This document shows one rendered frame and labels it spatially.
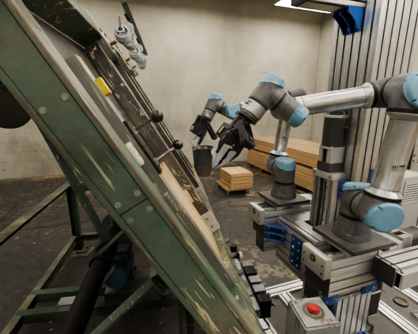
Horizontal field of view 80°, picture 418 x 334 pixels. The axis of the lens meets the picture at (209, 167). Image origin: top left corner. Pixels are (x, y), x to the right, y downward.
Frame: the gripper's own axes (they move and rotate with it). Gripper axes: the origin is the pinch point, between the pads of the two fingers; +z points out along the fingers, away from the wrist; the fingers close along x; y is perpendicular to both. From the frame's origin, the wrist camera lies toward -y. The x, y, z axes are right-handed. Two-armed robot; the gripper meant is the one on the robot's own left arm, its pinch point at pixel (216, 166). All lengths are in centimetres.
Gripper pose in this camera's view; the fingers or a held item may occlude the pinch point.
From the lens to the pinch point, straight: 83.5
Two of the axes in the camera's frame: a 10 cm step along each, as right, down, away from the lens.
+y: -4.1, -3.8, 8.3
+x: -6.9, -4.6, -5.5
